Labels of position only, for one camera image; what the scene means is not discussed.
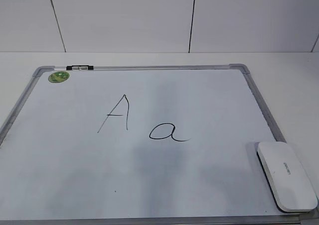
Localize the round green magnet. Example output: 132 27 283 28
48 71 70 83

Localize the white board with grey frame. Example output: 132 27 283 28
0 64 319 225

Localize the black and silver hanging clip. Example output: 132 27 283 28
66 65 94 71

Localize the white board eraser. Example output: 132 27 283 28
257 141 318 213

